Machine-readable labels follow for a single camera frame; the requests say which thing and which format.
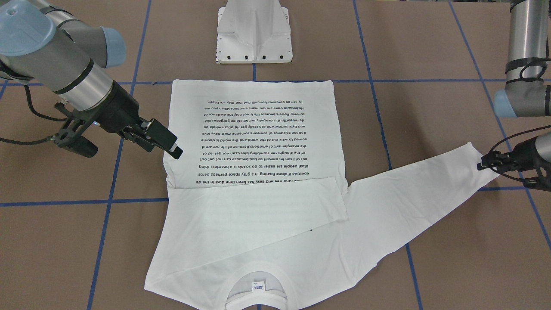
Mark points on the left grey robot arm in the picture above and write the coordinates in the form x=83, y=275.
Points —
x=525, y=93

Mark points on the white long-sleeve printed shirt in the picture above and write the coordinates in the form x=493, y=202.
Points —
x=260, y=211

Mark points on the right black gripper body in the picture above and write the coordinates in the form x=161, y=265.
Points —
x=119, y=110

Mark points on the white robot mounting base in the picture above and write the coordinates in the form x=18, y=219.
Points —
x=253, y=31

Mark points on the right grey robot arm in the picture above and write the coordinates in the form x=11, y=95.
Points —
x=41, y=41

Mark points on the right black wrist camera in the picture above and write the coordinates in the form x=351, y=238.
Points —
x=70, y=136

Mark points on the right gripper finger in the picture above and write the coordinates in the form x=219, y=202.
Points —
x=157, y=135
x=138, y=138

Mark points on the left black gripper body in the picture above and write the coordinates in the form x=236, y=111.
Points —
x=526, y=156

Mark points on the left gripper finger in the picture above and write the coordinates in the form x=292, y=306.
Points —
x=490, y=158
x=485, y=165

